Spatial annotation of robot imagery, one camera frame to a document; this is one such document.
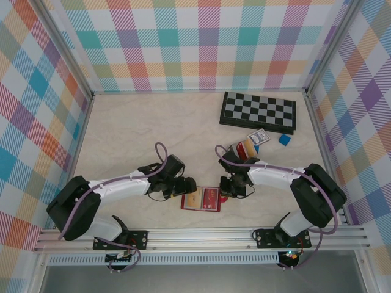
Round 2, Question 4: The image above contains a red leather card holder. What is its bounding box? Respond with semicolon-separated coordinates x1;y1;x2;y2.
180;186;229;212

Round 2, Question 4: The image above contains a gold printed card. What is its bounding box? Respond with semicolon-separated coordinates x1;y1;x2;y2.
185;188;204;209

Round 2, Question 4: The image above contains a red VIP card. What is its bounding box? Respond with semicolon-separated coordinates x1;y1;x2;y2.
202;188;219;211

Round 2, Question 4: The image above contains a clear plastic card box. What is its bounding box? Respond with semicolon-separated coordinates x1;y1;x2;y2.
227;140;261;161

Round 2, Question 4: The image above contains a blue playing card deck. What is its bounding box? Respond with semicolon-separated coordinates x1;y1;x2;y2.
246;128;272;146

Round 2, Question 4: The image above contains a black grey folding chessboard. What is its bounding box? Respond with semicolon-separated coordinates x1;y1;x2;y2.
219;91;296;136

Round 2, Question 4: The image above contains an aluminium mounting rail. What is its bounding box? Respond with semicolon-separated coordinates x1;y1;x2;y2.
33;225;372;253

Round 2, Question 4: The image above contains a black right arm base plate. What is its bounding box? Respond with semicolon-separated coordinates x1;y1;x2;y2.
254;228;312;250

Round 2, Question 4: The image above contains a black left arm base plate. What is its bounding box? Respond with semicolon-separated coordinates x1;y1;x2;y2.
93;229;150;251

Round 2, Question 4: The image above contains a slotted grey cable duct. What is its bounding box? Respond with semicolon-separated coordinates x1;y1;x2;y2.
48;255;280;266

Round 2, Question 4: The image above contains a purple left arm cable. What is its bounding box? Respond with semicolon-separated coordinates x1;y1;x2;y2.
57;142;169;273

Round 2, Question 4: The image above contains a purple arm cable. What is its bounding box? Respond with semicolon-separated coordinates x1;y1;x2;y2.
214;145;340;271
57;142;169;273

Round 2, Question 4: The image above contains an aluminium left side rail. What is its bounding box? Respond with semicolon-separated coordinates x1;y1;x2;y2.
53;94;95;230

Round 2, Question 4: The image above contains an aluminium right side rail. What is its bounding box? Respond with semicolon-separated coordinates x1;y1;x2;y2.
305;91;351;226

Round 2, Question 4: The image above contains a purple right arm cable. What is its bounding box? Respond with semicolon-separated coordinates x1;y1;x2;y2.
214;145;340;271

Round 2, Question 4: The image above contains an aluminium right frame post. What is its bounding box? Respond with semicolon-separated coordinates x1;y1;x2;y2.
304;0;367;97

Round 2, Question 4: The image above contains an aluminium frame post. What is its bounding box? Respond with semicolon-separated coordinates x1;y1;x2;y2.
304;0;367;97
35;0;95;101

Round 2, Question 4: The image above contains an aluminium left frame post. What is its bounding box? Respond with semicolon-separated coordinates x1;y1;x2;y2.
35;0;95;101

